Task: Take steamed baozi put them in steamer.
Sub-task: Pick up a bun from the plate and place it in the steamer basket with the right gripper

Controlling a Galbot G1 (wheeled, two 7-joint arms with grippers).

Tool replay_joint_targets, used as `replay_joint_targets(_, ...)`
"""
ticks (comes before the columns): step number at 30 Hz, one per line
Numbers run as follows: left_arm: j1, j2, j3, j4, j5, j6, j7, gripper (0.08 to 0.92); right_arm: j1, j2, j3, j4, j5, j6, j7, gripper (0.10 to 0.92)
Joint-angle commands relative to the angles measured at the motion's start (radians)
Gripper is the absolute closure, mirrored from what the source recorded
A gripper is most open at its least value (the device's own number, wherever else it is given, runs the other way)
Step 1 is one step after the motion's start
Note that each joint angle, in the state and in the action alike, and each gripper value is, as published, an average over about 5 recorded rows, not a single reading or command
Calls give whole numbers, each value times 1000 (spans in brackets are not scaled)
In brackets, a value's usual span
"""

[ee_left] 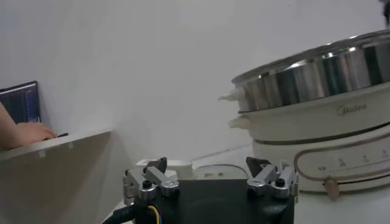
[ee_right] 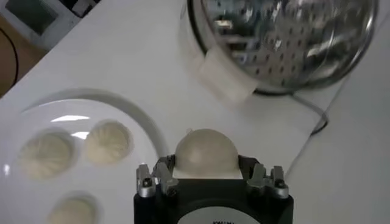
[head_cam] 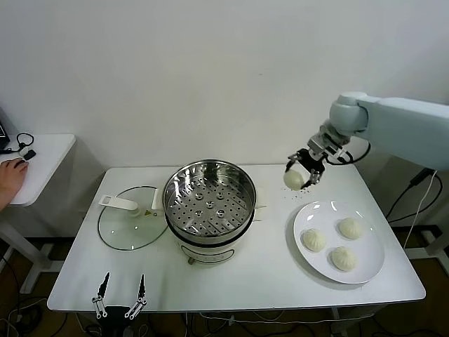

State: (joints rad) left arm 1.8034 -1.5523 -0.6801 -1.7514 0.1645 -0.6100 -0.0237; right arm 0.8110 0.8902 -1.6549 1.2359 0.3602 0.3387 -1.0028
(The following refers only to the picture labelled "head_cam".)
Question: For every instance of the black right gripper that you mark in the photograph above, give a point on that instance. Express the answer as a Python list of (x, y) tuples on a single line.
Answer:
[(310, 160)]

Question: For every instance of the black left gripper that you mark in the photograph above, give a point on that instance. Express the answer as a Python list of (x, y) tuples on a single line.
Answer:
[(114, 313)]

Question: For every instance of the white steamed baozi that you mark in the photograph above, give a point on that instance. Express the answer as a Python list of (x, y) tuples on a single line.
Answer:
[(350, 228), (293, 179), (314, 240), (343, 259)]

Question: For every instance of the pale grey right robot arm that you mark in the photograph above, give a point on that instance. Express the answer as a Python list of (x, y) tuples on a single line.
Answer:
[(403, 126)]

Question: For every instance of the stainless steel steamer basket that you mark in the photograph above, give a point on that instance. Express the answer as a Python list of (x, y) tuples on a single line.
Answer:
[(235, 219)]

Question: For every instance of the bare person hand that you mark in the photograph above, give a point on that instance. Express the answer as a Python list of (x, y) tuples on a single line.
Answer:
[(12, 179)]

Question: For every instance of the white round plate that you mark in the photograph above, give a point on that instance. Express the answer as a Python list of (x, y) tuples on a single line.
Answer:
[(315, 261)]

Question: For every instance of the white electric cooking pot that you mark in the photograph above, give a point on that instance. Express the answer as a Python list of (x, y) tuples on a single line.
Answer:
[(207, 251)]

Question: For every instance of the white side table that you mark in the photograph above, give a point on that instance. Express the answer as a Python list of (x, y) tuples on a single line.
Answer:
[(45, 165)]

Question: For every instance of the small black device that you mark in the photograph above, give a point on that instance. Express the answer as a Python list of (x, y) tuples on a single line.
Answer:
[(29, 154)]

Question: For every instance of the dark laptop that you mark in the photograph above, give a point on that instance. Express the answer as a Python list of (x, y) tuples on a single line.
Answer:
[(3, 135)]

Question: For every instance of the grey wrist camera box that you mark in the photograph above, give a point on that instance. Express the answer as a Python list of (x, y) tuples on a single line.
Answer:
[(317, 140)]

